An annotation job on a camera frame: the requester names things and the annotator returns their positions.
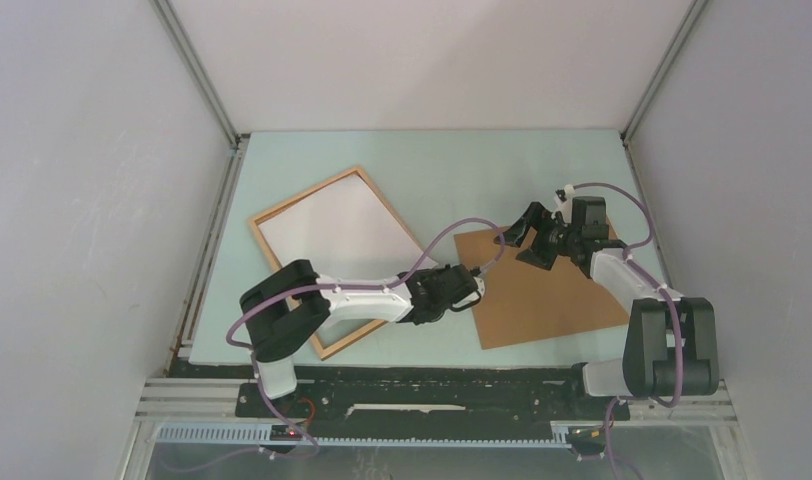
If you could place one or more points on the wooden picture frame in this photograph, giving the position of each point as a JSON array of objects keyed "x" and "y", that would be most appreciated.
[{"x": 336, "y": 250}]

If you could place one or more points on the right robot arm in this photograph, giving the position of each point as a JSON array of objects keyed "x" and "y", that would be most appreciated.
[{"x": 670, "y": 347}]

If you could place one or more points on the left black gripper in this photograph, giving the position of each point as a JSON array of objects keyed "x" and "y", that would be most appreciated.
[{"x": 426, "y": 272}]

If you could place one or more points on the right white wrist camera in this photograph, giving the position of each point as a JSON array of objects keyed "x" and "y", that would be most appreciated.
[{"x": 563, "y": 199}]

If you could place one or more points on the printed photo sheet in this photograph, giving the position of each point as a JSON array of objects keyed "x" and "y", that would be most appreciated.
[{"x": 347, "y": 230}]

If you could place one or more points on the aluminium rail frame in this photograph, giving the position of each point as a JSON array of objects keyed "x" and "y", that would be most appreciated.
[{"x": 202, "y": 409}]

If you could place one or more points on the right corner metal post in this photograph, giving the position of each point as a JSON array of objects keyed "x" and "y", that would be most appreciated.
[{"x": 681, "y": 38}]

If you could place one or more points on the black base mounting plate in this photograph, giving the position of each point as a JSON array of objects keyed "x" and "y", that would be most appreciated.
[{"x": 433, "y": 404}]

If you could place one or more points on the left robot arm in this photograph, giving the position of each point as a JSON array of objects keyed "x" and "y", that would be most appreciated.
[{"x": 282, "y": 312}]

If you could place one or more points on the small green circuit board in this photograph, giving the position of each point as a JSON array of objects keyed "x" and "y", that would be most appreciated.
[{"x": 284, "y": 433}]

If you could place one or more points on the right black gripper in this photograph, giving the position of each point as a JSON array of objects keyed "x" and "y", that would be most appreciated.
[{"x": 517, "y": 232}]

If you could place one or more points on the corner metal post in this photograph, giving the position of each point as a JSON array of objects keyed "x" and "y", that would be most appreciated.
[
  {"x": 681, "y": 38},
  {"x": 193, "y": 303}
]

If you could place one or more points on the brown cardboard backing board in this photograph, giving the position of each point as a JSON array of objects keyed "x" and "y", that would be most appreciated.
[{"x": 523, "y": 303}]

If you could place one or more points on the left corner metal post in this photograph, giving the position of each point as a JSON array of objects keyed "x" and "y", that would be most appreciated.
[{"x": 193, "y": 303}]

